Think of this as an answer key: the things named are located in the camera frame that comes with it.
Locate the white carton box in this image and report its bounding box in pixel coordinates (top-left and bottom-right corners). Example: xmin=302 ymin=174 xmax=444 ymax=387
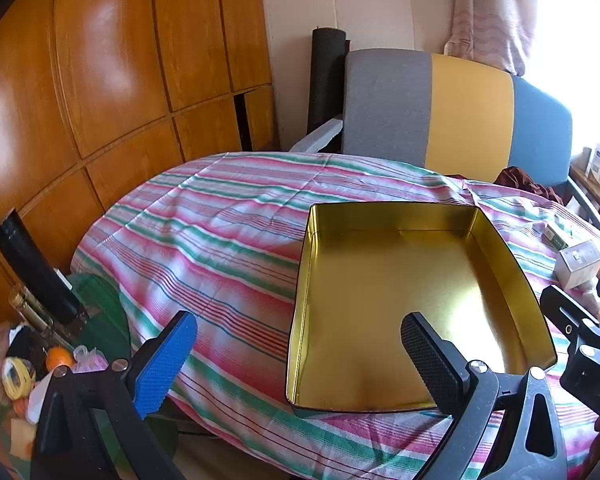
xmin=554 ymin=241 xmax=600 ymax=290

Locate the wooden wardrobe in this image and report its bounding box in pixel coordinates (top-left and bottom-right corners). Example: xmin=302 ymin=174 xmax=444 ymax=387
xmin=0 ymin=0 xmax=276 ymax=311

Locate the gold bottle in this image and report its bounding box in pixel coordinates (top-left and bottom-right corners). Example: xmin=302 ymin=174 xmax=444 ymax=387
xmin=7 ymin=287 xmax=56 ymax=336

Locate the grey yellow blue armchair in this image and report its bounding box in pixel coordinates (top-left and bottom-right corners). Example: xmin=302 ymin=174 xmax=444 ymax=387
xmin=287 ymin=49 xmax=600 ymax=233

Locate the striped pink green tablecloth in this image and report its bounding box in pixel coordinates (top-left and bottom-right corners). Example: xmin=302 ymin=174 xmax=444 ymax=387
xmin=70 ymin=151 xmax=600 ymax=480

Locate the dark red cloth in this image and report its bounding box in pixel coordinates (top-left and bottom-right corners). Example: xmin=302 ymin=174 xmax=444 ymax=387
xmin=495 ymin=166 xmax=563 ymax=206

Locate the black cylinder flask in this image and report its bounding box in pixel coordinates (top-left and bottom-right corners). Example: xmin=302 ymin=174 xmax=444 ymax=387
xmin=0 ymin=208 xmax=83 ymax=326

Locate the orange fruit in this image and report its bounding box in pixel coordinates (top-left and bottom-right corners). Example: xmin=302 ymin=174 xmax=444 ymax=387
xmin=47 ymin=346 xmax=75 ymax=371

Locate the green carton box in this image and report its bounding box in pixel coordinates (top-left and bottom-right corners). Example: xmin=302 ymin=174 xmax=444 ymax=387
xmin=542 ymin=220 xmax=573 ymax=251

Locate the gold metal tin box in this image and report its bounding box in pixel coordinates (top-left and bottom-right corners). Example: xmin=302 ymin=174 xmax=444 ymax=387
xmin=285 ymin=202 xmax=557 ymax=418

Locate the pink plastic package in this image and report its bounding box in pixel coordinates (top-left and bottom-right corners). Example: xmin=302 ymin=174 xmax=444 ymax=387
xmin=75 ymin=347 xmax=108 ymax=373

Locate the yellow thread bundle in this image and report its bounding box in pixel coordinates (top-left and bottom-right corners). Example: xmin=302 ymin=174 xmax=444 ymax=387
xmin=2 ymin=356 xmax=36 ymax=401

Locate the black rolled mat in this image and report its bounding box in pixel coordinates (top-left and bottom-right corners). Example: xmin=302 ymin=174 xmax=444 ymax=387
xmin=306 ymin=27 xmax=348 ymax=136

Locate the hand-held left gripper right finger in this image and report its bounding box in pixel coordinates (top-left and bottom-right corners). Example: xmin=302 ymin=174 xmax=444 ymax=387
xmin=400 ymin=312 xmax=568 ymax=480

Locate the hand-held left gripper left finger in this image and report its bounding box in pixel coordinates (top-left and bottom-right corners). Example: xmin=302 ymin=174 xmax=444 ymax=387
xmin=30 ymin=310 xmax=198 ymax=480

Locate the pale pink curtain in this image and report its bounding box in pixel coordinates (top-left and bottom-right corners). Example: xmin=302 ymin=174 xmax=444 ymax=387
xmin=442 ymin=0 xmax=538 ymax=76

